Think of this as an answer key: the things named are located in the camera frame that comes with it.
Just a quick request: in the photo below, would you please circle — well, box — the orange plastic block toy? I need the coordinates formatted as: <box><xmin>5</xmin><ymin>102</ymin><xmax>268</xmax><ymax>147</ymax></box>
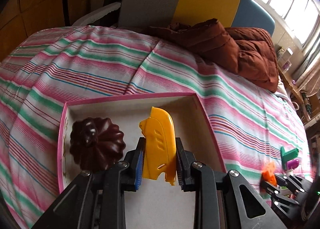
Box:
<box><xmin>261</xmin><ymin>162</ymin><xmax>277</xmax><ymax>186</ymax></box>

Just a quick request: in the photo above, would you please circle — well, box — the green plastic stand toy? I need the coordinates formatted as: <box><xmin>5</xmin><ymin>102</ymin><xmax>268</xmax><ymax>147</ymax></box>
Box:
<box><xmin>280</xmin><ymin>146</ymin><xmax>299</xmax><ymax>170</ymax></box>

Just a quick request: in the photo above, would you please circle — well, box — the beige curtain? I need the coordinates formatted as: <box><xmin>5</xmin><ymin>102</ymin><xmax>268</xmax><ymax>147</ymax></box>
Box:
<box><xmin>292</xmin><ymin>38</ymin><xmax>319</xmax><ymax>97</ymax></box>

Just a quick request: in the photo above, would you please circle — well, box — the yellow plastic toy shell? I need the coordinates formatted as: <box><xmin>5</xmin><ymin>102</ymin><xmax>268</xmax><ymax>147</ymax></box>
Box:
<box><xmin>139</xmin><ymin>107</ymin><xmax>177</xmax><ymax>186</ymax></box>

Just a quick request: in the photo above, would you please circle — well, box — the striped bed sheet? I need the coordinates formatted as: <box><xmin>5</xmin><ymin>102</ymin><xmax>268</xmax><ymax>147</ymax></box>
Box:
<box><xmin>1</xmin><ymin>26</ymin><xmax>312</xmax><ymax>228</ymax></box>

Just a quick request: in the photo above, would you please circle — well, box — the dark brown fluted lid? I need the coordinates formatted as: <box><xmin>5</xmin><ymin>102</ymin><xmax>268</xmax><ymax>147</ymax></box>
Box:
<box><xmin>69</xmin><ymin>117</ymin><xmax>126</xmax><ymax>173</ymax></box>

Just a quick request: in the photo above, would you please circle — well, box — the magenta perforated dome toy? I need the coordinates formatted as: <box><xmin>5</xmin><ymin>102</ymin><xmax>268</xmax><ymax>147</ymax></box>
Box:
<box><xmin>286</xmin><ymin>158</ymin><xmax>300</xmax><ymax>170</ymax></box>

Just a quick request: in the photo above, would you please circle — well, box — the grey yellow blue headboard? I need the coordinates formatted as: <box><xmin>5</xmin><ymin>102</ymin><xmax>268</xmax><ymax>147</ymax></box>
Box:
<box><xmin>119</xmin><ymin>0</ymin><xmax>275</xmax><ymax>34</ymax></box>

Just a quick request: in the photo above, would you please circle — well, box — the pink rimmed white tray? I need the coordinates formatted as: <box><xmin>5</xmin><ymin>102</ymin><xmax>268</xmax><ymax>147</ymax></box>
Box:
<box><xmin>57</xmin><ymin>93</ymin><xmax>225</xmax><ymax>228</ymax></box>

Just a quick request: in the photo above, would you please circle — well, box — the purple box on shelf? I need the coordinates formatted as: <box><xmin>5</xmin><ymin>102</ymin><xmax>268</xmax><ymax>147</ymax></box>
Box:
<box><xmin>279</xmin><ymin>60</ymin><xmax>292</xmax><ymax>72</ymax></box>

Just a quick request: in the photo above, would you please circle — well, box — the wooden side shelf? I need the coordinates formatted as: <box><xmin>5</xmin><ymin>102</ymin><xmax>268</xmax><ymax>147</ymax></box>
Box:
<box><xmin>278</xmin><ymin>66</ymin><xmax>312</xmax><ymax>123</ymax></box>

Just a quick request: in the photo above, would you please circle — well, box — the brown quilted blanket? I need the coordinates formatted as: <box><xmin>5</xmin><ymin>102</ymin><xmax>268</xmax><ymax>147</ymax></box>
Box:
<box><xmin>146</xmin><ymin>18</ymin><xmax>279</xmax><ymax>93</ymax></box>

